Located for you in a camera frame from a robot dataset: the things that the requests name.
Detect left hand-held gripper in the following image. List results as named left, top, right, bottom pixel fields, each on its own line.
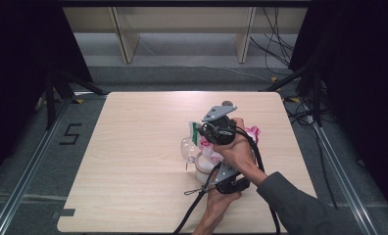
left=214, top=161, right=251, bottom=195

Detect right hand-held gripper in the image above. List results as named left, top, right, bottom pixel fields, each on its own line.
left=197, top=103, right=238, bottom=147

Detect pink and white plastic bag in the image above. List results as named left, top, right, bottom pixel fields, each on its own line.
left=188, top=120, right=262, bottom=165

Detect clear glass jar with handle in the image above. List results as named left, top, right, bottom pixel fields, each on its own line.
left=180, top=136, right=223, bottom=184

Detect person's right hand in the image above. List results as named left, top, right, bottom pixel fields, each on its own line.
left=212, top=117, right=268, bottom=188

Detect person's left hand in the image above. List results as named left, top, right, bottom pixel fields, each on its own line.
left=201, top=189, right=243, bottom=228

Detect black metal stand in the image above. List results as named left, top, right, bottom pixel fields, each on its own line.
left=260, top=61, right=324, bottom=127
left=44, top=69, right=107, bottom=131

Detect beige wooden shelf unit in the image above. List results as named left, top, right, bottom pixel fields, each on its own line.
left=62, top=6, right=310, bottom=65

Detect black curtain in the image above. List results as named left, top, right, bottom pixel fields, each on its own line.
left=288, top=0, right=388, bottom=224
left=0, top=0, right=94, bottom=185

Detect black tape strip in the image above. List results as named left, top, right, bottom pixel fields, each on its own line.
left=51, top=208, right=76, bottom=219

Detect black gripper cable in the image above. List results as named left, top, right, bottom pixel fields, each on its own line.
left=235, top=126, right=282, bottom=235
left=173, top=162, right=223, bottom=235

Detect thin metal wire loop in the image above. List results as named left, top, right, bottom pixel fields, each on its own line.
left=183, top=186, right=217, bottom=197

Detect thin white floor cable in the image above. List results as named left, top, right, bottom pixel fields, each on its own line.
left=138, top=38, right=272, bottom=83

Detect black floor cables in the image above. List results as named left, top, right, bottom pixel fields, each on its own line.
left=283, top=97, right=339, bottom=211

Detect bundle of black cables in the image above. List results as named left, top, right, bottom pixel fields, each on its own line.
left=249, top=7, right=296, bottom=76

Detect aluminium floor rail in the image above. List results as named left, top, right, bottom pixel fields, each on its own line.
left=0, top=97, right=73, bottom=235
left=311, top=122, right=380, bottom=235

